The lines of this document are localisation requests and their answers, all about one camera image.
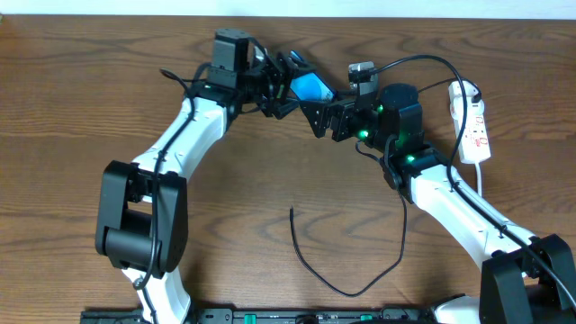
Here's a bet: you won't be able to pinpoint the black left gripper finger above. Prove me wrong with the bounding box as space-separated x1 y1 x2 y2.
273 99 299 120
288 50 317 75

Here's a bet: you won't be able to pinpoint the black charger cable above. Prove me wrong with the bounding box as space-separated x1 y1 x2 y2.
289 76 483 299

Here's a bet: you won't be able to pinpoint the white power strip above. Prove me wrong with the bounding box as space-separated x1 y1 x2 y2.
448 80 491 164

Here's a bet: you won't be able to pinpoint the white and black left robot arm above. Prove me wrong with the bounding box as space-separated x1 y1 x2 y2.
95 49 316 323

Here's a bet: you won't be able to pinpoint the blue smartphone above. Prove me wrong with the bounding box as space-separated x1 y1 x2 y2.
290 70 336 102

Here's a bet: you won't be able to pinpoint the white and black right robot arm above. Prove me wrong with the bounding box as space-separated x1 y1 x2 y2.
292 81 575 323

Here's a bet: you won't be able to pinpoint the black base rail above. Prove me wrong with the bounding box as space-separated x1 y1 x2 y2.
79 307 437 324

